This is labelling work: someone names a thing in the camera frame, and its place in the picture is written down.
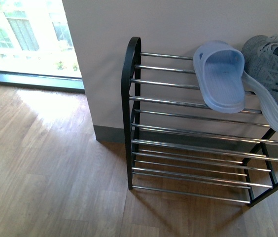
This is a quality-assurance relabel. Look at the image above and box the black metal shoe rack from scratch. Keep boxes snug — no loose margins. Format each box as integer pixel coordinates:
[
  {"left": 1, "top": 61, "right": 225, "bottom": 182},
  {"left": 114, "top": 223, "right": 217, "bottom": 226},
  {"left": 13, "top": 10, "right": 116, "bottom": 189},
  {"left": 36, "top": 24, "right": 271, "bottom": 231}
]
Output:
[{"left": 121, "top": 37, "right": 278, "bottom": 206}]

